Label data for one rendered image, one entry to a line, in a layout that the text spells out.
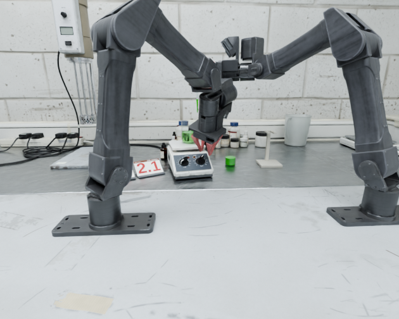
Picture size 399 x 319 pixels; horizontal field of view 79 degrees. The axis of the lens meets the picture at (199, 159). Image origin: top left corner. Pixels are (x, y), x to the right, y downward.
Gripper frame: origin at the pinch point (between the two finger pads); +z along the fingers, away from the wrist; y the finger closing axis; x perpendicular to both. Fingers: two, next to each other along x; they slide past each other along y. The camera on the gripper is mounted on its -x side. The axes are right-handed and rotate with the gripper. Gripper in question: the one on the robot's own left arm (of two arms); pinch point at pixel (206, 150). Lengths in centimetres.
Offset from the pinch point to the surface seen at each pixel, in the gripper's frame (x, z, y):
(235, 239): 27.2, -7.7, -24.7
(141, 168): 14.0, 6.4, 16.5
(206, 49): -56, -12, 37
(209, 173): 3.7, 5.1, -4.1
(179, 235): 32.6, -6.8, -15.0
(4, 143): 28, 25, 99
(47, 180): 35, 7, 37
